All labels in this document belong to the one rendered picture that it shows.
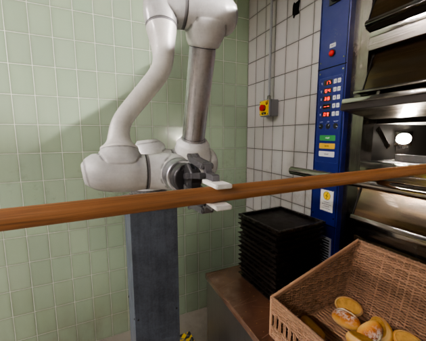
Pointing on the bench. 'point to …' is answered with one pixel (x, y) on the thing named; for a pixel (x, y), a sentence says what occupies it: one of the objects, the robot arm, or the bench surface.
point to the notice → (326, 200)
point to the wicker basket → (284, 314)
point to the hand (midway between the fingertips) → (216, 193)
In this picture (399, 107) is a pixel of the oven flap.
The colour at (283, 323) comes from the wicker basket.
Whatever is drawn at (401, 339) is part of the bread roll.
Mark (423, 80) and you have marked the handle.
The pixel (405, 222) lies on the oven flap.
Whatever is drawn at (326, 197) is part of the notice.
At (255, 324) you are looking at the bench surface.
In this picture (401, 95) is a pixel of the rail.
